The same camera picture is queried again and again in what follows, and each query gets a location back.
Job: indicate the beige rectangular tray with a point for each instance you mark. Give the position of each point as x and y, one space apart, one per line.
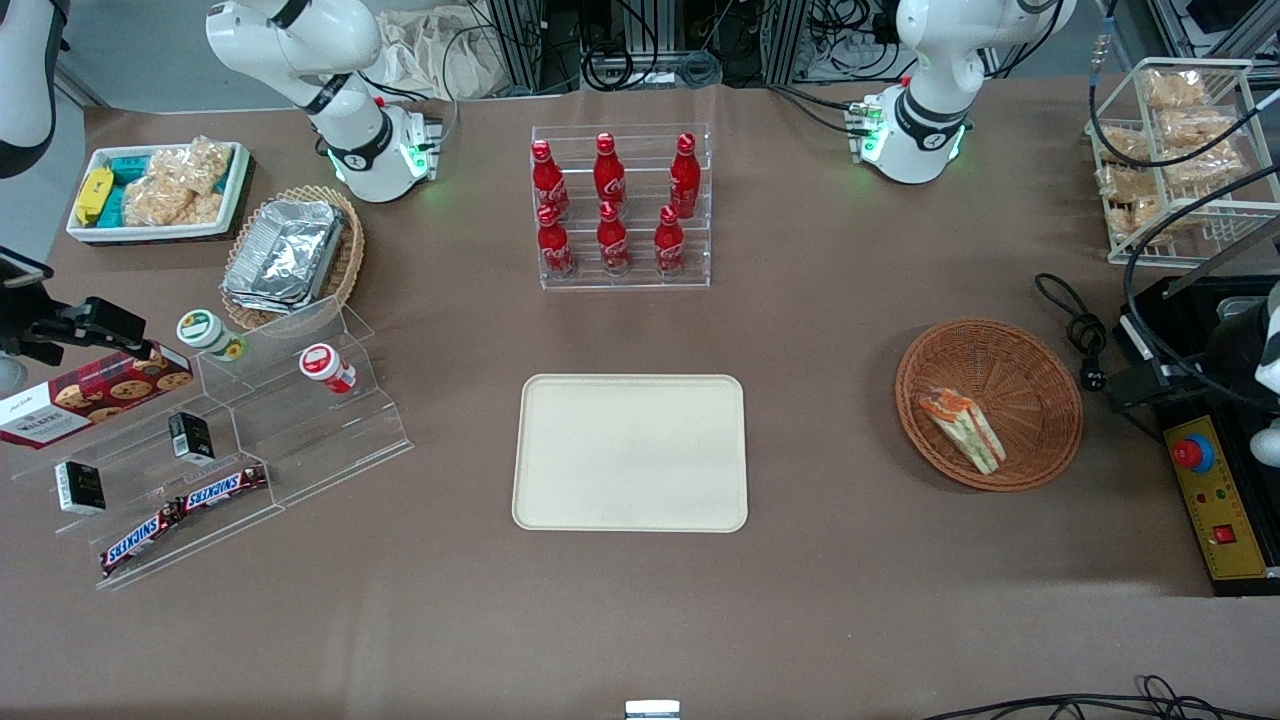
630 452

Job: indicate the red cookie box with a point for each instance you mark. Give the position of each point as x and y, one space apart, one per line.
90 400

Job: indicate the yellow snack pack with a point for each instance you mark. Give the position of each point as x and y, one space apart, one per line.
93 195

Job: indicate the clear acrylic bottle rack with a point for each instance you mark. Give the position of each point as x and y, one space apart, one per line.
640 282

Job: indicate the teal snack pack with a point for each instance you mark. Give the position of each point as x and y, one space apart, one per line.
128 168
112 205

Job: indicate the silver foil container stack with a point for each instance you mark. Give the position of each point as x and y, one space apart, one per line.
285 255

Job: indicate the red lid cup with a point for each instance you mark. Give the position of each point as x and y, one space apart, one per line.
325 366

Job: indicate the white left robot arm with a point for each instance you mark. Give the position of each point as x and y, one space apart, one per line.
925 120

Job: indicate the clear acrylic tiered stand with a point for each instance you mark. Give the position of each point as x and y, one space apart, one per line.
300 440

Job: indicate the crumpled white plastic sheet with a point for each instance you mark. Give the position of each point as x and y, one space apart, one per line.
430 50

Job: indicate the light oval wicker basket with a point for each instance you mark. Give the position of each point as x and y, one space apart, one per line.
345 260

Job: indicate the yellow panel control box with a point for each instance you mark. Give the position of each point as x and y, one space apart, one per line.
1215 510

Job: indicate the white rectangular snack bin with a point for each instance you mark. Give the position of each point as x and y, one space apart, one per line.
236 185

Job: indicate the green lid cup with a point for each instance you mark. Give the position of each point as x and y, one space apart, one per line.
205 333

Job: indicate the red cola bottle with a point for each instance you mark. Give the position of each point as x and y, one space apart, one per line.
609 175
555 248
669 245
685 180
548 180
613 245

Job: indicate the black appliance with steel pans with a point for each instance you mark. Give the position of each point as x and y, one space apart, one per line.
1190 300

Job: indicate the clear bag of rice crackers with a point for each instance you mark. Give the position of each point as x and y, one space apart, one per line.
175 190

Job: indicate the snickers chocolate bar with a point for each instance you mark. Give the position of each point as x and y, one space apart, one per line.
140 540
222 488

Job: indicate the brown round wicker basket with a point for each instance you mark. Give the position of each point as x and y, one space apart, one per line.
1030 400

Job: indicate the clear bag of fried snack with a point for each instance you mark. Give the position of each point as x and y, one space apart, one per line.
1122 145
1205 165
1125 183
1195 128
1135 215
1175 88

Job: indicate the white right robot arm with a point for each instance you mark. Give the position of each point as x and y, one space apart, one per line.
340 120

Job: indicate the small black box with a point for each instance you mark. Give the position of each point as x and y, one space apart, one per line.
190 437
80 487

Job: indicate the triangle sandwich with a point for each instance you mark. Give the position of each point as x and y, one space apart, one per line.
965 428

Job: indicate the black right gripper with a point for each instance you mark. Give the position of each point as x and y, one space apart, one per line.
25 334

